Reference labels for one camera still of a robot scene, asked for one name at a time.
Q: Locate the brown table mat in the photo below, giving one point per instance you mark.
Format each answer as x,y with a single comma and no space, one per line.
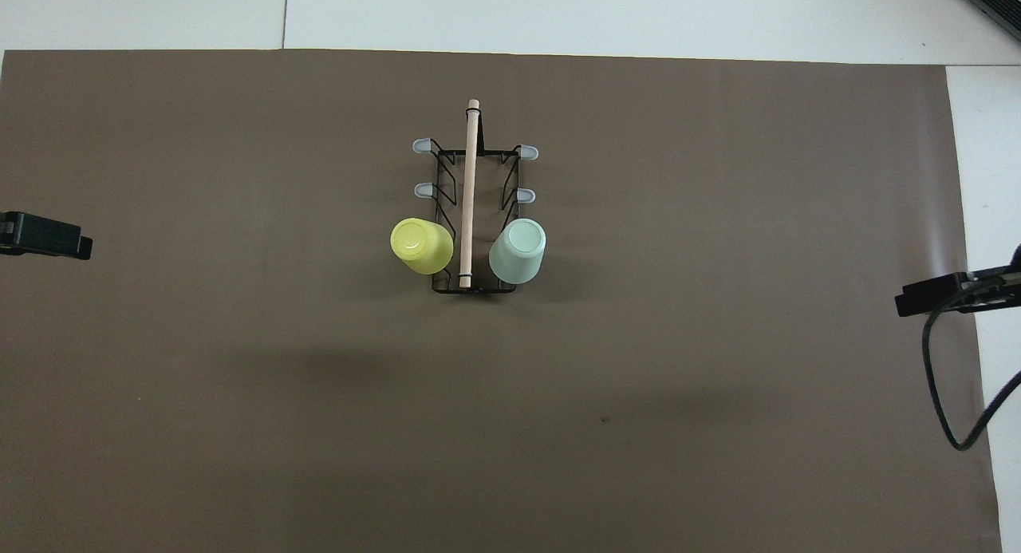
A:
239,417

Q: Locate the yellow plastic cup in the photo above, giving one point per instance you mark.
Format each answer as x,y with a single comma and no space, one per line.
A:
421,246

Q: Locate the green plastic cup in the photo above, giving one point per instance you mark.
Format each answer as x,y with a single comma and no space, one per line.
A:
518,254

